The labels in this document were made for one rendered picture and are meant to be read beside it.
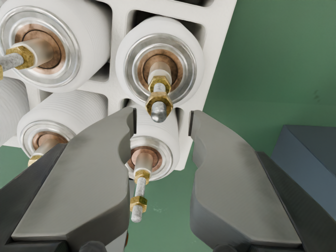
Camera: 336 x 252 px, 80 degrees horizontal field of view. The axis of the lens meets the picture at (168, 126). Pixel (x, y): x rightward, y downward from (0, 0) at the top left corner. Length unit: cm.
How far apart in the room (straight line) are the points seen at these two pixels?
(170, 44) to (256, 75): 34
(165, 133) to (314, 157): 36
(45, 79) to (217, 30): 21
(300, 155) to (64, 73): 50
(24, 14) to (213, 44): 21
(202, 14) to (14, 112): 28
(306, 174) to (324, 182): 5
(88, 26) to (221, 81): 34
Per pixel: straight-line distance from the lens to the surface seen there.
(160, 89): 16
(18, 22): 25
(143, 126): 25
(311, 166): 53
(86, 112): 30
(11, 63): 20
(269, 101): 56
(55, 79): 25
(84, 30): 23
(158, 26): 21
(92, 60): 24
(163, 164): 28
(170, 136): 26
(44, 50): 23
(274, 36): 52
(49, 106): 29
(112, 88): 31
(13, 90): 37
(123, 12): 29
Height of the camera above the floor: 46
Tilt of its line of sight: 59 degrees down
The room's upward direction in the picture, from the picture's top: 179 degrees clockwise
